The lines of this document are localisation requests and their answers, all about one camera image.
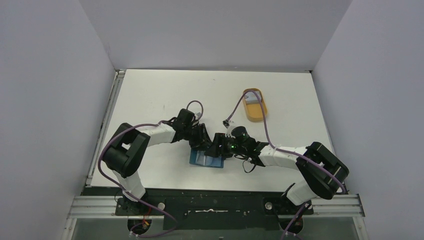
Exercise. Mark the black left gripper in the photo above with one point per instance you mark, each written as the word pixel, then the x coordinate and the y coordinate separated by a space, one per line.
pixel 204 141

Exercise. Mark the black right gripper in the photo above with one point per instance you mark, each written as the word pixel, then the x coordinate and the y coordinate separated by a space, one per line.
pixel 219 145

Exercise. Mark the blue leather card holder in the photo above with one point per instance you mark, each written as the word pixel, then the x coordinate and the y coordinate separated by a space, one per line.
pixel 198 158

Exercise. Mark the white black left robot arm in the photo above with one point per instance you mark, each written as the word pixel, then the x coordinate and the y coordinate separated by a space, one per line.
pixel 124 152

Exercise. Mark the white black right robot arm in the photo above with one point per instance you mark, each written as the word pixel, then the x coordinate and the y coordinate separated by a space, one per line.
pixel 323 173

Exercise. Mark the grey credit card stack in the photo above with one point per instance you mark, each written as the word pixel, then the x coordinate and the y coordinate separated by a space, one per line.
pixel 252 97

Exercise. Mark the yellow oval tray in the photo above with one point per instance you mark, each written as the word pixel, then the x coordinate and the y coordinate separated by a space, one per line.
pixel 254 112

